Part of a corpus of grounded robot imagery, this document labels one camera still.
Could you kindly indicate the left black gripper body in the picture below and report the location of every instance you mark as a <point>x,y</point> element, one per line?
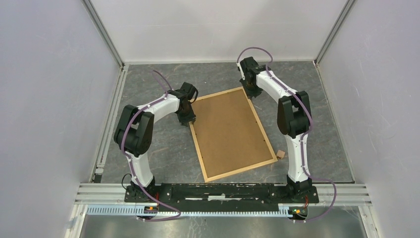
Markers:
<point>185,115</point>

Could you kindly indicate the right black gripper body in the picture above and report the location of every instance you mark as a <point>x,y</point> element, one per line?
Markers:
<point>249,89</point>

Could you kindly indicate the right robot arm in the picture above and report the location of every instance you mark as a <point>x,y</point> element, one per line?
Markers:
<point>293,118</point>

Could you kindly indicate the wooden picture frame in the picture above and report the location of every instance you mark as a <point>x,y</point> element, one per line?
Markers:
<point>198,151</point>

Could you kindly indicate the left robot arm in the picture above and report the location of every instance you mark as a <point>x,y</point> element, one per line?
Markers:
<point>134,131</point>

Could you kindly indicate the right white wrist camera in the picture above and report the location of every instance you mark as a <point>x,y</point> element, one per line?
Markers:
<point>241,69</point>

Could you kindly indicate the small brown cube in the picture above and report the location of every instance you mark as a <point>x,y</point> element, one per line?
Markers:
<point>280,154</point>

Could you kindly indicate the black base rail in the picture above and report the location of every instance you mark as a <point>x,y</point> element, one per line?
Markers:
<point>220,197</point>

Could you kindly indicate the brown backing board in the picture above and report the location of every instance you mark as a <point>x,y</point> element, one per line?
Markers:
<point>231,131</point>

